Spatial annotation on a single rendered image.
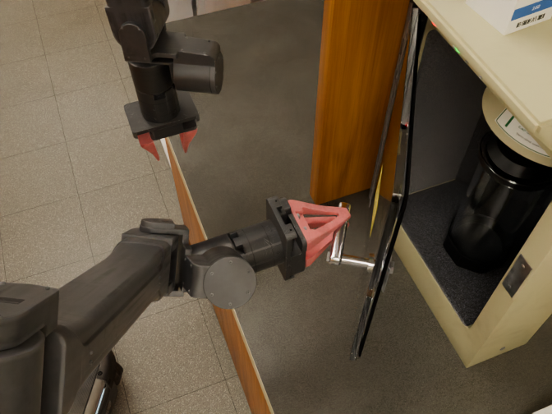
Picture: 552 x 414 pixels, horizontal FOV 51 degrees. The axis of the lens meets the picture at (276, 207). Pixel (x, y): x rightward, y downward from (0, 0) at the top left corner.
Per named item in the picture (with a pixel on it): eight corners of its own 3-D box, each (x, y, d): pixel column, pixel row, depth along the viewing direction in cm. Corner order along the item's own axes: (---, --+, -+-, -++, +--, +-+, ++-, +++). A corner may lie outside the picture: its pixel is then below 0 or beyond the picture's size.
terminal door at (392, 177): (374, 200, 102) (420, 1, 70) (353, 365, 84) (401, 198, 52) (370, 200, 102) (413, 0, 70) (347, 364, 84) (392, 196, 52)
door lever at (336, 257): (376, 215, 76) (379, 204, 74) (368, 278, 70) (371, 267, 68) (335, 209, 76) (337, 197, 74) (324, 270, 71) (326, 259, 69)
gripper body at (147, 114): (200, 123, 88) (195, 86, 82) (135, 142, 86) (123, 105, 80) (189, 96, 91) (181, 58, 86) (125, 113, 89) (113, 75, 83)
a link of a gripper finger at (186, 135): (203, 160, 94) (196, 119, 87) (160, 173, 93) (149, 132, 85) (191, 132, 98) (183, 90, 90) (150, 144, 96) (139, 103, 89)
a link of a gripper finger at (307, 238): (363, 223, 70) (291, 247, 68) (356, 254, 75) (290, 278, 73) (338, 181, 73) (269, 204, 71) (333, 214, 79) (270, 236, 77)
